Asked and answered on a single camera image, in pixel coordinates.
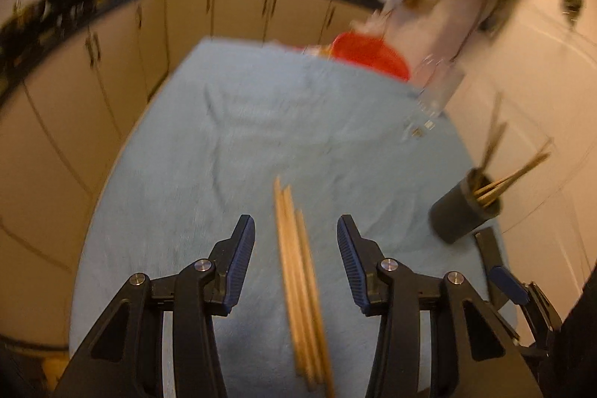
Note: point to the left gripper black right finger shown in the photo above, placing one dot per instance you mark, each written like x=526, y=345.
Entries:
x=473, y=353

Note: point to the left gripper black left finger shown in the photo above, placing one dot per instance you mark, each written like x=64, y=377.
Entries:
x=121, y=355

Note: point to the beige kitchen cabinets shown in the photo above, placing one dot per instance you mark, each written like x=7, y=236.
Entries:
x=68, y=109

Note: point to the black flat lid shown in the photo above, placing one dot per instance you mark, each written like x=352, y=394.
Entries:
x=491, y=257

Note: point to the dark cylindrical utensil holder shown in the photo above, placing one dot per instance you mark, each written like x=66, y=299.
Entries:
x=458, y=212

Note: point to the light chopstick in holder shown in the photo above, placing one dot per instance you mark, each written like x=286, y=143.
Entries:
x=544, y=149

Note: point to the wooden chopstick pile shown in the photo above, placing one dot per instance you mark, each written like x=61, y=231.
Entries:
x=289, y=251
x=303, y=290
x=323, y=365

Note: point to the small metal bits on towel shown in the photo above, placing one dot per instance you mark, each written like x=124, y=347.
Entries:
x=414, y=129

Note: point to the light blue towel mat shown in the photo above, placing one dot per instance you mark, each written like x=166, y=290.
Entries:
x=230, y=121

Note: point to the orange plastic basket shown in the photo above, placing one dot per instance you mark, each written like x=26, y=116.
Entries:
x=370, y=52

